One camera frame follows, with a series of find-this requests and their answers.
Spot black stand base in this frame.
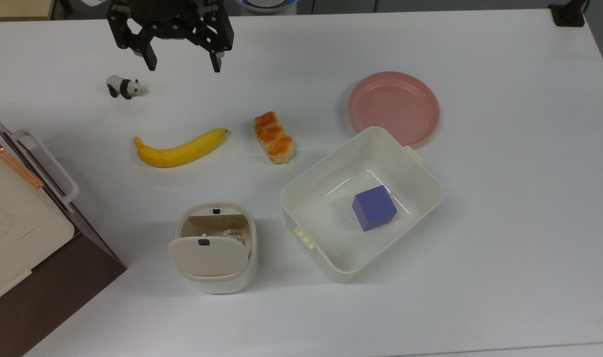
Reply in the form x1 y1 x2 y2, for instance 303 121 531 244
548 0 591 27

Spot glazed bread loaf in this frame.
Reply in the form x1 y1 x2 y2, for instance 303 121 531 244
253 111 297 165

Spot white appliance with handle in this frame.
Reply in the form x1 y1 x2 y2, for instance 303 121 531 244
0 119 75 308

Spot beige trash can with lid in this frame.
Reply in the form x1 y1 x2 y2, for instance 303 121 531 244
168 202 258 295

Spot tan wooden board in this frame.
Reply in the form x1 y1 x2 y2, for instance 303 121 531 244
0 0 55 20

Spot white paper ball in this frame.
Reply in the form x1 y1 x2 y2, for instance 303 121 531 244
221 228 247 246

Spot white plastic storage box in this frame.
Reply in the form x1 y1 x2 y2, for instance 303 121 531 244
280 126 443 283

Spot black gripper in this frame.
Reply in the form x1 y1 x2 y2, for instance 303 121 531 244
107 0 234 73

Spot dark brown drawer box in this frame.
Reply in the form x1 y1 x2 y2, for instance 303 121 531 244
0 108 127 357

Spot white drawer handle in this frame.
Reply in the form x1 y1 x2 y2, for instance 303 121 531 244
11 129 79 214

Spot black white panda figurine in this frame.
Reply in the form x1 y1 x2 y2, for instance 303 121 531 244
106 75 149 100

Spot yellow banana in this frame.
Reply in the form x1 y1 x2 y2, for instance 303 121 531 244
133 128 229 169

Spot copper handle bar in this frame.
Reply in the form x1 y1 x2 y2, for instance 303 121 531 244
0 145 45 189

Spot pink plate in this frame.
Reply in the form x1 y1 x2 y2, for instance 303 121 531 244
348 71 440 148

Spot blue cube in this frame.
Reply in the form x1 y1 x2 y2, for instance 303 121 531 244
352 185 398 232

